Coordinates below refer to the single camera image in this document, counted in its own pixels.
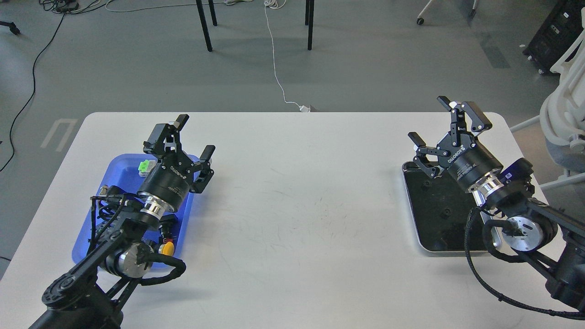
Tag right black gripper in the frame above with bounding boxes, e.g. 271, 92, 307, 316
408, 96, 503, 192

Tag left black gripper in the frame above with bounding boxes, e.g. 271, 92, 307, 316
137, 114, 216, 212

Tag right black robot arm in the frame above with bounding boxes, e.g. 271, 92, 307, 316
408, 96, 585, 320

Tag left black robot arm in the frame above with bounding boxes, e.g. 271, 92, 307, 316
31, 114, 215, 329

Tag blue plastic tray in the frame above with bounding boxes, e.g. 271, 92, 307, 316
72, 154, 202, 270

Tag silver metal tray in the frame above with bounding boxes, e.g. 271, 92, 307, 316
402, 162, 477, 256

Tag white office chair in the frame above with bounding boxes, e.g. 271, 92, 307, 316
511, 32, 585, 190

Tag black table legs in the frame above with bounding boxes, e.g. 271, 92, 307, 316
196, 0, 316, 52

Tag white chair caster leg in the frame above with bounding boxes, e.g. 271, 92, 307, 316
415, 0, 483, 26

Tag black equipment case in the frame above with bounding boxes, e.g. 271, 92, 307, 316
522, 0, 585, 75

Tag light green terminal switch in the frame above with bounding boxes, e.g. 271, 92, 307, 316
138, 159, 157, 177

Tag yellow push button switch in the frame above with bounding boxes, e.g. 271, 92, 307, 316
155, 241, 175, 257

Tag black cable on floor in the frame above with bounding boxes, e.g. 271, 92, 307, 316
0, 0, 106, 173

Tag white cable on floor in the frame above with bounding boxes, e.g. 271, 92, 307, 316
263, 0, 311, 112

